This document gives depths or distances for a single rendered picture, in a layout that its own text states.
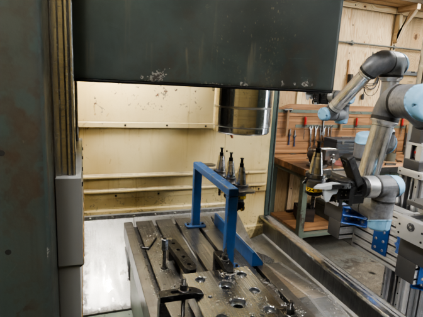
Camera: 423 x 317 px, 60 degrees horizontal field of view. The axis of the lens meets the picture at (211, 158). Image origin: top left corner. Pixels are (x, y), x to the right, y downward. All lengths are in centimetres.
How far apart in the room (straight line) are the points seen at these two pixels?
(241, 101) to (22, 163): 55
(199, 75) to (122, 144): 119
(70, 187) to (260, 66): 51
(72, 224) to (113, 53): 36
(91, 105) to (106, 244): 70
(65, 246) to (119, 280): 107
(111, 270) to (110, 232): 24
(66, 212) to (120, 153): 127
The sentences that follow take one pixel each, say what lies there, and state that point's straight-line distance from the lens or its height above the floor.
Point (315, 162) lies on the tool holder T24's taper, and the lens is 116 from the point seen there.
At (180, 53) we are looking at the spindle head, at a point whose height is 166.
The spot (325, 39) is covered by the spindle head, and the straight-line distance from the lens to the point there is 100.
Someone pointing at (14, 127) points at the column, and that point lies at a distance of 60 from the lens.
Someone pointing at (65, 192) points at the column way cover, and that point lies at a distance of 73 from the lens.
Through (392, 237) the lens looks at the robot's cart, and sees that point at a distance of 189.
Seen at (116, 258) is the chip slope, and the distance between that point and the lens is 190.
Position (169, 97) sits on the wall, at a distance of 199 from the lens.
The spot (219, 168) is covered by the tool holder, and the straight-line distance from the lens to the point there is 159.
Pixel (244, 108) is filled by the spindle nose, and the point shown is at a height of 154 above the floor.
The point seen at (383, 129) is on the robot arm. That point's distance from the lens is 144.
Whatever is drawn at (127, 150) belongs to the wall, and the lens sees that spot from 199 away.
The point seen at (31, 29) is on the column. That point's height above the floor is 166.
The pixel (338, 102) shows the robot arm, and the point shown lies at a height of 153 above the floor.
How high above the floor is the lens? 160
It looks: 12 degrees down
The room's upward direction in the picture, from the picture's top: 3 degrees clockwise
